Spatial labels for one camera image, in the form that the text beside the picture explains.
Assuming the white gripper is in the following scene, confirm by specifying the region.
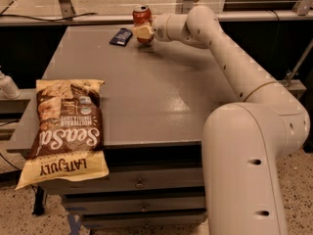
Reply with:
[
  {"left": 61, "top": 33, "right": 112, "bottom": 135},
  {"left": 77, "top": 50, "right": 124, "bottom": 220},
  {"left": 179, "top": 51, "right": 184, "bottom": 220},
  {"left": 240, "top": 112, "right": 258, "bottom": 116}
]
[{"left": 132, "top": 14, "right": 171, "bottom": 42}]

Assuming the red coke can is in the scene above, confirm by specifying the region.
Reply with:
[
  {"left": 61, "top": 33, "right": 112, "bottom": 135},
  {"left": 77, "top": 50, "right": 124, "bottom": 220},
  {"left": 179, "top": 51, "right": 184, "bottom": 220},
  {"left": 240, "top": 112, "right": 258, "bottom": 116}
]
[{"left": 132, "top": 5, "right": 154, "bottom": 44}]

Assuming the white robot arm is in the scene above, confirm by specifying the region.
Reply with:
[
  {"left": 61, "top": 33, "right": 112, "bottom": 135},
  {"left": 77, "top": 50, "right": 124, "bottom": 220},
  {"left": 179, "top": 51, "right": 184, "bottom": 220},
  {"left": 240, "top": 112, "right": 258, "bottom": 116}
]
[{"left": 132, "top": 5, "right": 310, "bottom": 235}]

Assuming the dark blue rxbar wrapper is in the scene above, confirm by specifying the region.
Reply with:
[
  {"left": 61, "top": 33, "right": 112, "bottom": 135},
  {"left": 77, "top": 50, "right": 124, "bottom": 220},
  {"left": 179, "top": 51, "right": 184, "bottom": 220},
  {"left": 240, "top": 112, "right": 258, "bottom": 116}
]
[{"left": 110, "top": 28, "right": 133, "bottom": 47}]

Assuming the grey drawer cabinet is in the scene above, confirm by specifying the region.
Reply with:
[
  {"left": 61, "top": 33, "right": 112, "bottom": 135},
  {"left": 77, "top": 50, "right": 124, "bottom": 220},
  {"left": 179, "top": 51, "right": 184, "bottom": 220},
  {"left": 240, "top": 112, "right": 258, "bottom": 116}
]
[{"left": 5, "top": 22, "right": 239, "bottom": 231}]

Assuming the brown tortilla chips bag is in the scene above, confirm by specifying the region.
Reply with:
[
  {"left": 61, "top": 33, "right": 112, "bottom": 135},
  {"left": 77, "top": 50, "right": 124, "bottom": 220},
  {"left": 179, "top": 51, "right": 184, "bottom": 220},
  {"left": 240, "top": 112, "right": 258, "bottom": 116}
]
[{"left": 17, "top": 79, "right": 109, "bottom": 189}]

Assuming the white pipe on left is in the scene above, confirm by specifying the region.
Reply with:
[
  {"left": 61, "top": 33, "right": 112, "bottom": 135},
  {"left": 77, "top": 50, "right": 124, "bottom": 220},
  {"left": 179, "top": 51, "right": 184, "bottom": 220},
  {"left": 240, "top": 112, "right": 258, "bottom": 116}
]
[{"left": 0, "top": 71, "right": 21, "bottom": 99}]

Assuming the metal frame rail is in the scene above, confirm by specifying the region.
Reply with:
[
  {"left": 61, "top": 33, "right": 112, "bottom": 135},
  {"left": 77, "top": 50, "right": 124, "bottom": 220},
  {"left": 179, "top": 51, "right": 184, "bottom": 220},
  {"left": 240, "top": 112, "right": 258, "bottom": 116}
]
[{"left": 0, "top": 0, "right": 313, "bottom": 25}]

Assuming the black cable on rail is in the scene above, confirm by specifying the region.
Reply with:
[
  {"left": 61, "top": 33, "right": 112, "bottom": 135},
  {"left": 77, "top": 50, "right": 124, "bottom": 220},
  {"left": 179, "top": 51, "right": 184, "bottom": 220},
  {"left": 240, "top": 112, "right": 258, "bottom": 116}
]
[{"left": 0, "top": 11, "right": 98, "bottom": 22}]

